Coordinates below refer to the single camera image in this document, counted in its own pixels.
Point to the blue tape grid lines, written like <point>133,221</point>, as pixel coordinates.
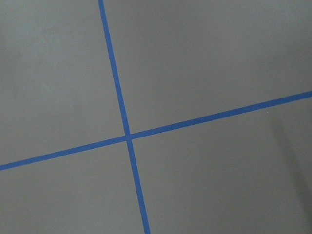
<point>155,116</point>

